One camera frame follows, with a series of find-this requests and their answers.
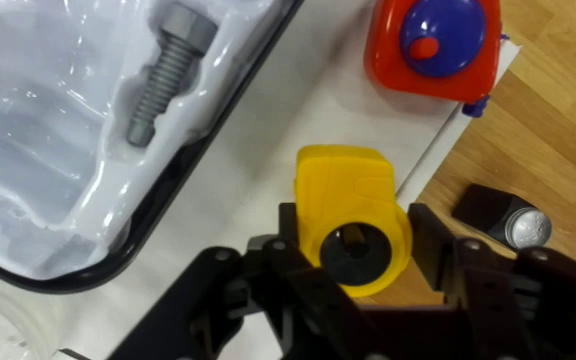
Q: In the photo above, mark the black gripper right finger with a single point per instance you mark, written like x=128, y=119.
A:
x=495, y=308

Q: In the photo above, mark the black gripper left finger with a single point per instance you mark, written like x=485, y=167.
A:
x=209, y=303

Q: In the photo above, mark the yellow toy object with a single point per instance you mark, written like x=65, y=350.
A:
x=349, y=219

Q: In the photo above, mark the small black cylinder object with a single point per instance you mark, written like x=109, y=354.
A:
x=503, y=216

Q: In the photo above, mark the red and blue toy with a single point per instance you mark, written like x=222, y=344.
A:
x=439, y=48

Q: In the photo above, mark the grey toy bolt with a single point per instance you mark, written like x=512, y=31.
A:
x=186, y=36

